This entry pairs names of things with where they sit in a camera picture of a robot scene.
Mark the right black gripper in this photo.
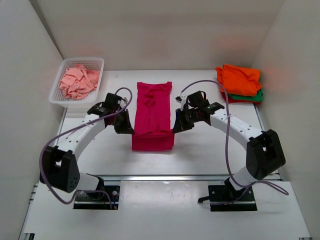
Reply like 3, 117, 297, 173
172, 108, 200, 134

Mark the magenta t shirt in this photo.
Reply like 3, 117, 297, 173
131, 81, 175, 152

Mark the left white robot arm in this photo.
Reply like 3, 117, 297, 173
39, 93, 135, 199

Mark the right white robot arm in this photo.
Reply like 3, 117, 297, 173
172, 91, 286, 200

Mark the red folded t shirt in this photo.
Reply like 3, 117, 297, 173
221, 92, 261, 105

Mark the orange folded t shirt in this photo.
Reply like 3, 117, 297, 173
215, 64, 262, 97

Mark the white plastic basket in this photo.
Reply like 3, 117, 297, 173
49, 57, 105, 109

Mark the pink t shirt in basket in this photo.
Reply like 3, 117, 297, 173
59, 64, 101, 100

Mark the green folded t shirt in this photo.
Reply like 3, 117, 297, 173
228, 88, 264, 103

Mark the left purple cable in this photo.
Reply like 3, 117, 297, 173
39, 87, 133, 210

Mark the purple cable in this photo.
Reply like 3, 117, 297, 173
179, 79, 290, 206
39, 87, 133, 210

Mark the aluminium table rail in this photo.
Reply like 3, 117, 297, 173
97, 174, 228, 182

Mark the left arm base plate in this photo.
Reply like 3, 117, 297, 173
73, 182, 121, 211

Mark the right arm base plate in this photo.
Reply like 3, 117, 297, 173
197, 185, 258, 212

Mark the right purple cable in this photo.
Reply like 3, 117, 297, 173
179, 79, 290, 206

